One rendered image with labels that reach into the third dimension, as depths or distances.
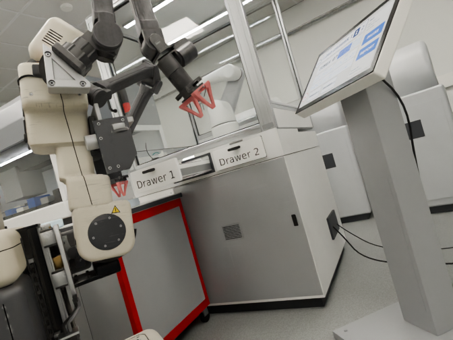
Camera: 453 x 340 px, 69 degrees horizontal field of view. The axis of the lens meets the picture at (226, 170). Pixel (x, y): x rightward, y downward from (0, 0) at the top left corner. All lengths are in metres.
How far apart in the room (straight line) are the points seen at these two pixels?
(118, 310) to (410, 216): 1.25
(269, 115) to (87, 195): 1.01
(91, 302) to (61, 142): 0.91
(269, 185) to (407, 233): 0.69
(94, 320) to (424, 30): 4.44
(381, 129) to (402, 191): 0.23
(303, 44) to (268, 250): 3.73
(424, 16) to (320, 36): 1.22
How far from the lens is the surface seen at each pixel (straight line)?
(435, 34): 4.81
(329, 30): 5.01
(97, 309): 1.74
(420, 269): 1.38
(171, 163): 1.56
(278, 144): 1.67
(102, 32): 0.99
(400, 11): 1.22
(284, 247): 1.77
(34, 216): 2.54
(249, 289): 1.94
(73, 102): 1.04
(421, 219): 1.37
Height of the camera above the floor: 0.79
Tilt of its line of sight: 1 degrees up
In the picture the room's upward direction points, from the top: 16 degrees counter-clockwise
